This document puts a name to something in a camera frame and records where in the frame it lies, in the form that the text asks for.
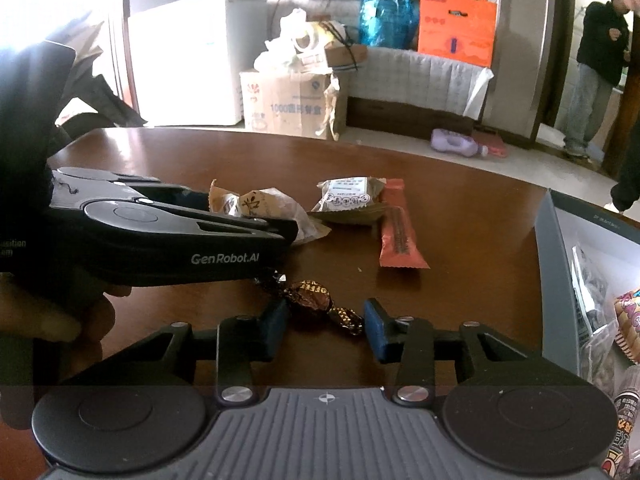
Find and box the brown pastry packet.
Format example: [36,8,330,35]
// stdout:
[208,179,331,245]

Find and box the brown gold candy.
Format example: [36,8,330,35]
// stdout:
[284,280,363,337]

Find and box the white olive snack packet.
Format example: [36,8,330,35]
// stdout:
[308,177,386,226]

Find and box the long orange snack bar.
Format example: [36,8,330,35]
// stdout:
[378,179,430,270]

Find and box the clear silver candy bag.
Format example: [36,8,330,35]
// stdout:
[570,245,618,398]

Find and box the colourful biscuit packet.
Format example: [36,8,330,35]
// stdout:
[614,289,640,364]

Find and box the operator left hand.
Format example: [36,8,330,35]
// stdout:
[1,273,131,429]

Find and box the brown cardboard box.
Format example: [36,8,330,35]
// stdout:
[240,70,341,141]

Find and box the black folded chair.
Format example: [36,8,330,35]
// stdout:
[48,49,146,155]

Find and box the white mini fridge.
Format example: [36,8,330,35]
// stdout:
[128,0,268,127]

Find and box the white covered tv bench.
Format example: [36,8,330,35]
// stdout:
[349,48,494,119]

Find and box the white crumpled plastic pile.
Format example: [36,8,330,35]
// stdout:
[254,8,334,75]

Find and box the small taped cardboard box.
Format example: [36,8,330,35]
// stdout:
[319,21,368,72]

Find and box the grey white tray box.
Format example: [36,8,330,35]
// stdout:
[535,190,639,396]

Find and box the pink flat package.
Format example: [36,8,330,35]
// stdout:
[472,129,508,158]

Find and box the blue plastic bag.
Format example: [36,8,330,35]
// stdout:
[358,0,419,50]

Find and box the orange cardboard box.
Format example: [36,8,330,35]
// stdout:
[418,0,498,68]

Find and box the person in puffer jacket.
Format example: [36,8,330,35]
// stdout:
[603,0,639,214]

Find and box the person in blue jeans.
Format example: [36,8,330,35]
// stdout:
[564,0,630,159]

